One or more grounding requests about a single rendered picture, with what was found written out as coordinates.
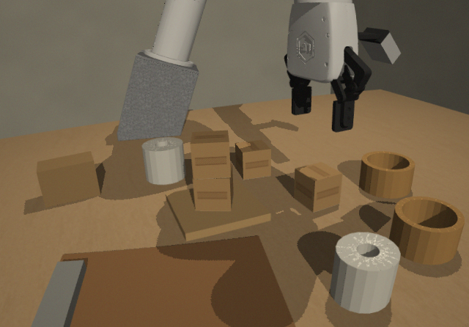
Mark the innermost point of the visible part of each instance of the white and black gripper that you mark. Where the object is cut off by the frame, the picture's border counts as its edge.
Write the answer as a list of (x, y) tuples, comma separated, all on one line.
[(322, 43)]

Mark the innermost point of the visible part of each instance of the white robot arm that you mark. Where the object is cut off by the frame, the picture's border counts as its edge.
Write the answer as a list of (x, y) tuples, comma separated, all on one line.
[(180, 21)]

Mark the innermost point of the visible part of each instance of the brown cardboard carton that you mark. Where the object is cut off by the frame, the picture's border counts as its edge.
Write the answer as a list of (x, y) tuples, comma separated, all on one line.
[(67, 179)]

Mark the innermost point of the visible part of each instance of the tan hollow cylinder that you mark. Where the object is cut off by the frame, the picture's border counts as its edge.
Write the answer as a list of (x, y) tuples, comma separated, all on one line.
[(383, 174)]

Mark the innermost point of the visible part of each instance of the brown wooden ring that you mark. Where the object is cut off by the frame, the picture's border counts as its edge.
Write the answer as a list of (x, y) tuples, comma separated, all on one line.
[(427, 241)]

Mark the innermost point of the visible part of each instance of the grey cylinder with central hole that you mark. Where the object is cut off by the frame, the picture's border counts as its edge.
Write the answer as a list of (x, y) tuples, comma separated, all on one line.
[(164, 160), (364, 271)]

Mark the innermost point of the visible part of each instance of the brown cardboard box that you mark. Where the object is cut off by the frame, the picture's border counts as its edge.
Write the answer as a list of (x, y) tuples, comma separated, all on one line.
[(214, 194), (253, 159), (317, 186), (210, 154)]

